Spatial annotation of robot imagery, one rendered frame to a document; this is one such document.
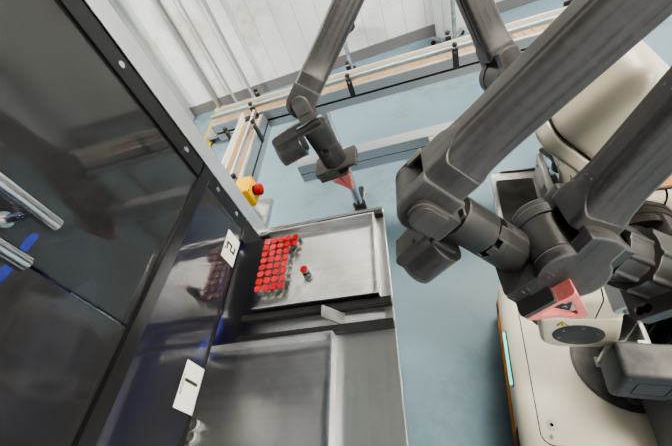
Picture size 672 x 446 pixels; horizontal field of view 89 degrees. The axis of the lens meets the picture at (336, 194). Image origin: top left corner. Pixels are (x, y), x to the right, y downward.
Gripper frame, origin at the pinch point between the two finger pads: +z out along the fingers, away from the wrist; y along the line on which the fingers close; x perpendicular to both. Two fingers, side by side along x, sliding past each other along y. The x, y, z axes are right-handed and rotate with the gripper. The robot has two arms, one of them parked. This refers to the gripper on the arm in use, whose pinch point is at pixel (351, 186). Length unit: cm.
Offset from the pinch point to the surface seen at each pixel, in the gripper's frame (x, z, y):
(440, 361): 4, 109, 7
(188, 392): 42, 1, 36
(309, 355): 31.8, 17.5, 19.1
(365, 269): 11.1, 19.6, 5.1
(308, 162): -86, 46, 47
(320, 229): -5.6, 17.1, 18.3
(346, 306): 21.9, 17.1, 9.5
